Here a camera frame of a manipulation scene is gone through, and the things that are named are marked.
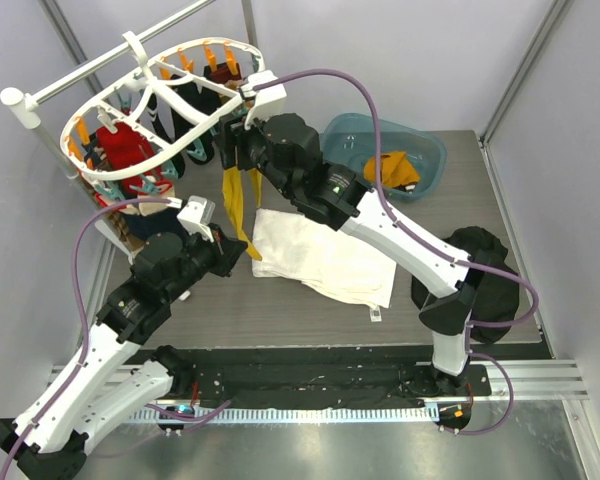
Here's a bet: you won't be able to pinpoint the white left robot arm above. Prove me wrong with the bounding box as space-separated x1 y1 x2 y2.
0 224 247 479

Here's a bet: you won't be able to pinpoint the maroon tan striped sock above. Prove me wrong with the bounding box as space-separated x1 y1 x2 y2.
200 62 245 113

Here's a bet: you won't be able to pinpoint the black crumpled cloth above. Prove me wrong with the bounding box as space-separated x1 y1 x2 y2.
411 226 520 345

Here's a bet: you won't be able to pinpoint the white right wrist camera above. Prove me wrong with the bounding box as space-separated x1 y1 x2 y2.
238 70 287 130

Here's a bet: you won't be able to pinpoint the black sock white stripes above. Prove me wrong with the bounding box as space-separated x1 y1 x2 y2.
146 83 220 178

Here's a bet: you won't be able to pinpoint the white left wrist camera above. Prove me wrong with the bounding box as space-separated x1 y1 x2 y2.
168 195 215 243

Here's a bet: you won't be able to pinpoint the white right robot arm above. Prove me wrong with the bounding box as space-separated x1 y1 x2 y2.
214 114 482 395

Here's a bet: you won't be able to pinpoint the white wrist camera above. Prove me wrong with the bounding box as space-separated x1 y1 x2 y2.
238 70 287 130
168 195 215 243

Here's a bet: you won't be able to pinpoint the white folded towel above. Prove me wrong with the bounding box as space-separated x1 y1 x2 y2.
252 209 396 309

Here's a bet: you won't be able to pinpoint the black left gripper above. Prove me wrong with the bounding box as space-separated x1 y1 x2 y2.
163 222 248 303

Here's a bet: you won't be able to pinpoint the teal plastic basin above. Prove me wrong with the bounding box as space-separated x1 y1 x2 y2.
320 113 447 202

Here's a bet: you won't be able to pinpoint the white oval clip hanger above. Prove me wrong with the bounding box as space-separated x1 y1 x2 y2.
72 45 254 191

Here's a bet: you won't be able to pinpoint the white drying rack stand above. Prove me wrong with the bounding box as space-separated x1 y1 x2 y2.
0 0 261 266

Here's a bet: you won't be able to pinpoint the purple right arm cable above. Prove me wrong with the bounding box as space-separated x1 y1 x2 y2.
252 68 540 436

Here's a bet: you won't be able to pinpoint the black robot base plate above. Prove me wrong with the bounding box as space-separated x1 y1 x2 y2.
129 341 536 411

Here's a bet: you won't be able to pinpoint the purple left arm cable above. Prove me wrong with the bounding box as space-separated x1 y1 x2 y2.
0 196 184 480

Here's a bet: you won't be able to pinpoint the yellow sock striped cuff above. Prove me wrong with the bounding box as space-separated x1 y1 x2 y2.
363 153 395 187

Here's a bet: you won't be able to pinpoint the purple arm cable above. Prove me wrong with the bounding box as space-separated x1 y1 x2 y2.
252 68 540 436
0 196 184 480

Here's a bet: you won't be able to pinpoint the aluminium cable duct rail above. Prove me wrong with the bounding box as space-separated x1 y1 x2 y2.
44 363 591 426

